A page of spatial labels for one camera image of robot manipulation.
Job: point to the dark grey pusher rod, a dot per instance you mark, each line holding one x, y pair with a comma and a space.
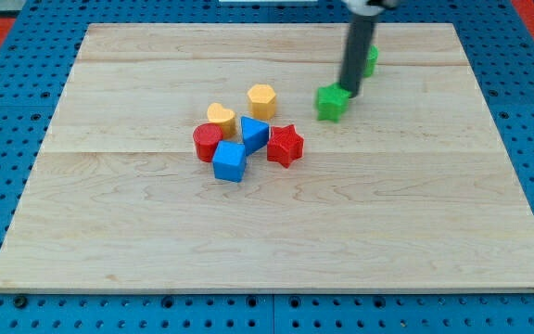
358, 42

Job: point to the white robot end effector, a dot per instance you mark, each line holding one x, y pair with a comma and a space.
370, 8

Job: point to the green star block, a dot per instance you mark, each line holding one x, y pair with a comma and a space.
331, 102

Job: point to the red star block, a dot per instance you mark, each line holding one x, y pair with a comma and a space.
284, 145

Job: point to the green cylinder block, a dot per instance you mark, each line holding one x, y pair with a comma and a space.
371, 61

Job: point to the yellow hexagon block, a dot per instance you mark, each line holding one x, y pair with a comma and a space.
262, 101

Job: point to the blue triangle block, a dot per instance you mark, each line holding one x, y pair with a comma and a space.
255, 134

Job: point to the yellow heart block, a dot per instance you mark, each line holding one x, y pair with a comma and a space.
223, 117

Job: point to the light wooden board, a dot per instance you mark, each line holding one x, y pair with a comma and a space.
410, 192

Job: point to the blue cube block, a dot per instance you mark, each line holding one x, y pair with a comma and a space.
229, 161

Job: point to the red cylinder block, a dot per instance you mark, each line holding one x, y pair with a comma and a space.
206, 138

